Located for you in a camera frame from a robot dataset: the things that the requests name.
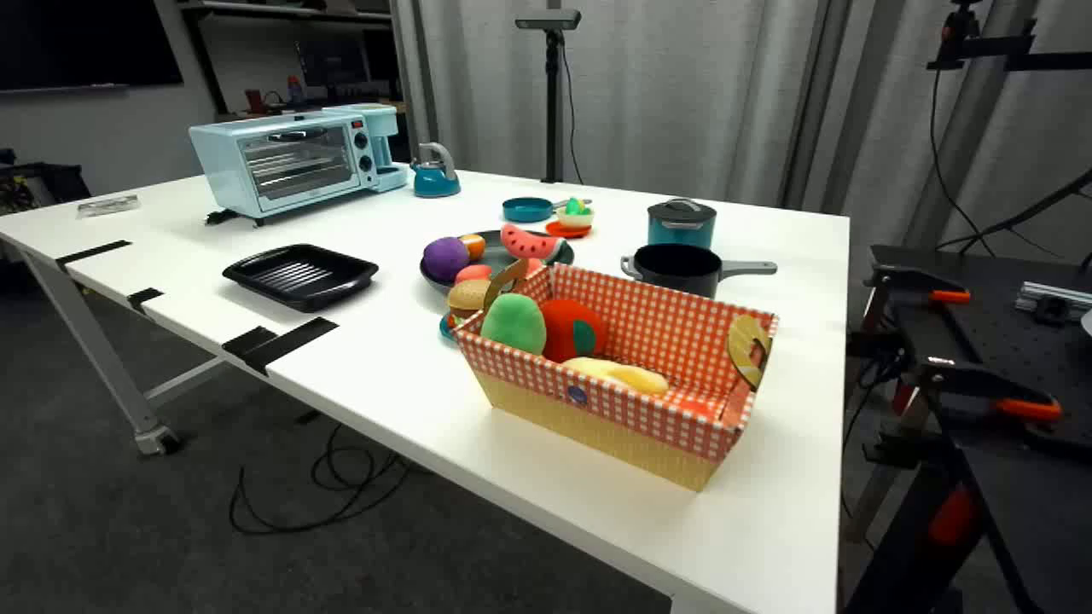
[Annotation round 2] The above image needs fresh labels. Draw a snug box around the small blue pan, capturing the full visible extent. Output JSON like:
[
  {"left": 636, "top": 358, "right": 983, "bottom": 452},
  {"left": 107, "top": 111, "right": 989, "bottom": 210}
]
[{"left": 500, "top": 195, "right": 560, "bottom": 229}]

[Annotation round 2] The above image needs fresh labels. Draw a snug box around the red plush fruit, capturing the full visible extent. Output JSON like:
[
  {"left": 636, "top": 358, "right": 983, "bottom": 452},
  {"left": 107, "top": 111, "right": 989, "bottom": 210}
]
[{"left": 539, "top": 293, "right": 611, "bottom": 365}]

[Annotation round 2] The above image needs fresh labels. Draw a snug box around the green plush fruit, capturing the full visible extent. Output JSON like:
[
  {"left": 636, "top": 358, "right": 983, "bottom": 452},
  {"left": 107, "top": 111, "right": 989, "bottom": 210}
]
[{"left": 479, "top": 289, "right": 548, "bottom": 358}]

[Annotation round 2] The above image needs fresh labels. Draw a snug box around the watermelon slice toy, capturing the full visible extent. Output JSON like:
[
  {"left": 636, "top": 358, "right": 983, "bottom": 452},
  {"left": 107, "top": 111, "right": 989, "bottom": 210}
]
[{"left": 500, "top": 220, "right": 568, "bottom": 267}]

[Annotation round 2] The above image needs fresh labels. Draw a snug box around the dark grey plate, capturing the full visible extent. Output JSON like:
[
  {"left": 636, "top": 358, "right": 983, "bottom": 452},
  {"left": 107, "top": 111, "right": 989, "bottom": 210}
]
[{"left": 421, "top": 224, "right": 581, "bottom": 293}]

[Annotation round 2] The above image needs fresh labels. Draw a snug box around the burger toy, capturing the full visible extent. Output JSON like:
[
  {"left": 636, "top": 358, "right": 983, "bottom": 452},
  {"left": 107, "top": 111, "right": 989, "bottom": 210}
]
[{"left": 443, "top": 277, "right": 495, "bottom": 319}]

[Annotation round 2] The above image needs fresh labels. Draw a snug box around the yellow plush fruit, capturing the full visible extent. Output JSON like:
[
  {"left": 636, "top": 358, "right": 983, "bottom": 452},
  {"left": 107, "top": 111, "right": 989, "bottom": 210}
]
[{"left": 560, "top": 354, "right": 677, "bottom": 401}]

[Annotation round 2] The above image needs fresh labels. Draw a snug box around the green yellow toy food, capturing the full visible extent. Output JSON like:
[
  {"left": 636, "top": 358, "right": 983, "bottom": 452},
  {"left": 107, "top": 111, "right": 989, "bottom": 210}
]
[{"left": 553, "top": 195, "right": 598, "bottom": 224}]

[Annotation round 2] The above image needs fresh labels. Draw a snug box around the purple eggplant toy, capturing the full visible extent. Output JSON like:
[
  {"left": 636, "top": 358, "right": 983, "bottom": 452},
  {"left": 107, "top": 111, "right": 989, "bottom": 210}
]
[{"left": 421, "top": 234, "right": 471, "bottom": 285}]

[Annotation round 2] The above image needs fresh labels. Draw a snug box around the red checkered cardboard basket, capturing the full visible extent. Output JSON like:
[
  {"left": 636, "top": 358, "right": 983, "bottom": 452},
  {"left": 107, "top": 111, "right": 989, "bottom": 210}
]
[{"left": 453, "top": 263, "right": 780, "bottom": 494}]

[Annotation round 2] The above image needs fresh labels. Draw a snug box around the teal cup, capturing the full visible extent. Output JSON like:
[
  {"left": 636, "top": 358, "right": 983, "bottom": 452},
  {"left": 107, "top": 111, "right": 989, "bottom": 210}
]
[{"left": 644, "top": 203, "right": 719, "bottom": 252}]

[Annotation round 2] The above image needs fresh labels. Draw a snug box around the teal kettle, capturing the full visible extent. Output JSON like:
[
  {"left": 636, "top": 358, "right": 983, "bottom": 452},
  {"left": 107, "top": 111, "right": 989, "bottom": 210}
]
[{"left": 409, "top": 141, "right": 464, "bottom": 202}]

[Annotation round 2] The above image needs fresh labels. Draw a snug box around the black tripod stand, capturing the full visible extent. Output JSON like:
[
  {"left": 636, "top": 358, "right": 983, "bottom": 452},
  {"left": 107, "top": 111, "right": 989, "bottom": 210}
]
[{"left": 511, "top": 0, "right": 586, "bottom": 184}]

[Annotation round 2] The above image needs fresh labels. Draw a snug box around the black baking tray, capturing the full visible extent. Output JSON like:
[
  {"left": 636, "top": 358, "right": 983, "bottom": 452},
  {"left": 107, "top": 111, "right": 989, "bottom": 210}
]
[{"left": 220, "top": 238, "right": 384, "bottom": 314}]

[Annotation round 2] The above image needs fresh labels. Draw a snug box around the wide black tape strip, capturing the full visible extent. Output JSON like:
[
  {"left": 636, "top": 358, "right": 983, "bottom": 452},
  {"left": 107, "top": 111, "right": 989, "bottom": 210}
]
[{"left": 220, "top": 314, "right": 340, "bottom": 375}]

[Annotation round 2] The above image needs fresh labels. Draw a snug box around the light grey curtain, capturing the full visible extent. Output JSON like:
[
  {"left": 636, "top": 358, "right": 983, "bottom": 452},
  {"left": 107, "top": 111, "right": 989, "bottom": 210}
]
[{"left": 395, "top": 0, "right": 1092, "bottom": 267}]

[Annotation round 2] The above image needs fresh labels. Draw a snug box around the light blue toaster oven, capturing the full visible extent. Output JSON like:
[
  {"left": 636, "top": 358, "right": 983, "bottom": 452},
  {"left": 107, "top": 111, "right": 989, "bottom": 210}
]
[{"left": 186, "top": 100, "right": 409, "bottom": 224}]

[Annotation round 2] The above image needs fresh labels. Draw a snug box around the white label sticker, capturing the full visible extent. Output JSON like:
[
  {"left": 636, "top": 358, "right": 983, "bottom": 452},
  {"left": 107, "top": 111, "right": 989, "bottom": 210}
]
[{"left": 76, "top": 189, "right": 143, "bottom": 218}]

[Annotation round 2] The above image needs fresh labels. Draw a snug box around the grey box device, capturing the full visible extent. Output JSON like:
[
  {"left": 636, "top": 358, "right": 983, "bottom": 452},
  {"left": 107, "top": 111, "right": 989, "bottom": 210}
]
[{"left": 1015, "top": 277, "right": 1092, "bottom": 327}]

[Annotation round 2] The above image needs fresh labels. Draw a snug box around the black metal cart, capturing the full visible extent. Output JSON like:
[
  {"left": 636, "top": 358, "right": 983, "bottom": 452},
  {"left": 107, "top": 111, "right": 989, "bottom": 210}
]
[{"left": 845, "top": 242, "right": 1092, "bottom": 614}]

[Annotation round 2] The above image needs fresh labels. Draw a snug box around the black pot with handle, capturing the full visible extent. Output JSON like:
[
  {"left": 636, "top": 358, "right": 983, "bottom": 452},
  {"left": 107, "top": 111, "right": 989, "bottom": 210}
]
[{"left": 619, "top": 238, "right": 780, "bottom": 301}]

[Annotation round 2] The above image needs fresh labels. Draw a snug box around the black floor cable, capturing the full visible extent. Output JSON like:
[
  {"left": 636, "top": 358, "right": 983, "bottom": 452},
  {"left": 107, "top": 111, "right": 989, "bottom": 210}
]
[{"left": 224, "top": 419, "right": 412, "bottom": 540}]

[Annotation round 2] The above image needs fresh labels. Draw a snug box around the dark wall shelf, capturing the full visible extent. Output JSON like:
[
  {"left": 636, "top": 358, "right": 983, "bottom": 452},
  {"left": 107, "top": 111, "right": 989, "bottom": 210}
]
[{"left": 173, "top": 0, "right": 412, "bottom": 122}]

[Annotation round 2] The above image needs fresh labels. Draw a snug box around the orange handled black clamp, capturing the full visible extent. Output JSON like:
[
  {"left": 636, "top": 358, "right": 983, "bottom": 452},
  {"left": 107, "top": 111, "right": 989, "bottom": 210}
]
[
  {"left": 909, "top": 354, "right": 1067, "bottom": 430},
  {"left": 868, "top": 263, "right": 976, "bottom": 334}
]

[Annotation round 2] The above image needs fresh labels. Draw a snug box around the white table leg frame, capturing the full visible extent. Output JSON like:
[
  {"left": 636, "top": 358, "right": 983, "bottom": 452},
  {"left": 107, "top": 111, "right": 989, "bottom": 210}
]
[{"left": 15, "top": 242, "right": 231, "bottom": 460}]

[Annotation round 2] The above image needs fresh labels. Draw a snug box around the black wall screen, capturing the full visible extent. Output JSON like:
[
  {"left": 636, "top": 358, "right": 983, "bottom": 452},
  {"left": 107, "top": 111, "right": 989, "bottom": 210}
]
[{"left": 0, "top": 0, "right": 186, "bottom": 94}]

